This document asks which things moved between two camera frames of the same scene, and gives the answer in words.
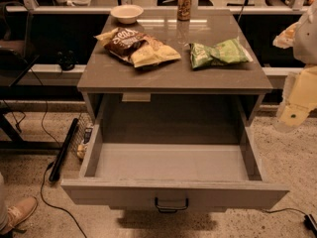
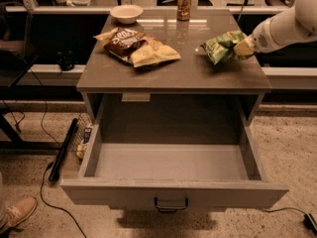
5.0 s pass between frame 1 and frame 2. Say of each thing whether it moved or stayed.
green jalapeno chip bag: moved
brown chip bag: stayed
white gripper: moved
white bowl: stayed
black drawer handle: stayed
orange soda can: stayed
